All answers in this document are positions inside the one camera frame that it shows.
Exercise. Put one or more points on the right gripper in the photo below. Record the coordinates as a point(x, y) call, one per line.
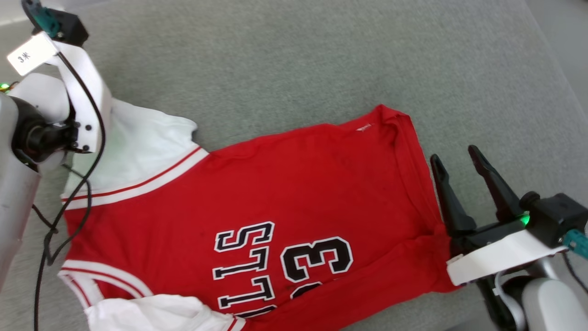
point(487, 235)

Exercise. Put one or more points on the white camera bracket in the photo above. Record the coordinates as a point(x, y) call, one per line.
point(496, 259)
point(87, 87)

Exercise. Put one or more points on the left white camera bracket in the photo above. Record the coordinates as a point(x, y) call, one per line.
point(87, 87)

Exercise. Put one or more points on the left black wrist camera box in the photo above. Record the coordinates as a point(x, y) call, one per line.
point(71, 28)

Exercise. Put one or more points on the grey fabric sofa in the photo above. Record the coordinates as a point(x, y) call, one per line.
point(275, 69)

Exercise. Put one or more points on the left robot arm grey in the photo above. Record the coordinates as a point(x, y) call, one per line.
point(14, 197)

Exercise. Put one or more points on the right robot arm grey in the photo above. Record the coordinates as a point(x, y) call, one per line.
point(546, 303)

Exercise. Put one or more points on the red white basketball jersey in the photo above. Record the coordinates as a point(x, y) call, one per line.
point(275, 184)

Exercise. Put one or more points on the right white camera bracket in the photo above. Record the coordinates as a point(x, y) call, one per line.
point(496, 259)

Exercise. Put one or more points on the right black wrist camera box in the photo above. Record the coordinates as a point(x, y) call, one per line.
point(558, 214)

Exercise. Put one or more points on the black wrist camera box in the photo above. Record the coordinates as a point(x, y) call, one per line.
point(71, 28)
point(558, 214)

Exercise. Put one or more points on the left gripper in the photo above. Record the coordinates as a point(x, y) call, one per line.
point(41, 135)

